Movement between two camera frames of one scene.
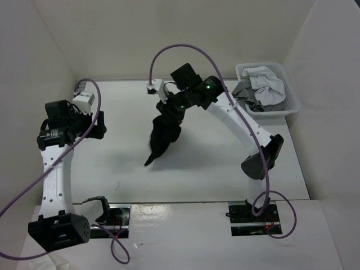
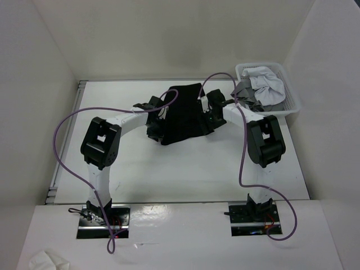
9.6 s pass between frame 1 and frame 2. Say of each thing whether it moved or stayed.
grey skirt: stayed
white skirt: stayed
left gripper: moved
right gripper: moved
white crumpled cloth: stayed
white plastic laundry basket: stayed
